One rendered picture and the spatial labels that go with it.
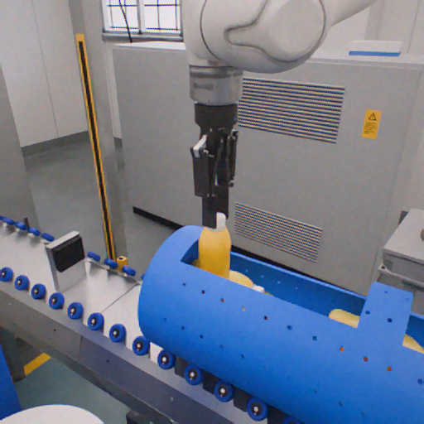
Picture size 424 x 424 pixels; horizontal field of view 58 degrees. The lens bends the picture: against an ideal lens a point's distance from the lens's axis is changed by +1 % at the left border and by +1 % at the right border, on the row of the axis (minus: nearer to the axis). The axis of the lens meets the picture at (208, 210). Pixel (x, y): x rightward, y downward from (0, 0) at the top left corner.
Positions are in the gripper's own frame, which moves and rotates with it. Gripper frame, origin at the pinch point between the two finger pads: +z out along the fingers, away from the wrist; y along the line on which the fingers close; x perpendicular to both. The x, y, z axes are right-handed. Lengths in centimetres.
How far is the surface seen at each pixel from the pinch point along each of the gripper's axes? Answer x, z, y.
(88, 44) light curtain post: -63, -25, -30
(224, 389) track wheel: 8.6, 35.1, 10.6
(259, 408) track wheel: 16.4, 35.2, 10.6
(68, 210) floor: -249, 131, -145
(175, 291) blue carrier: -2.4, 14.0, 11.2
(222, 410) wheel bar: 8.7, 40.0, 11.8
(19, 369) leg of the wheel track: -118, 125, -7
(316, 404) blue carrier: 27.2, 21.9, 14.2
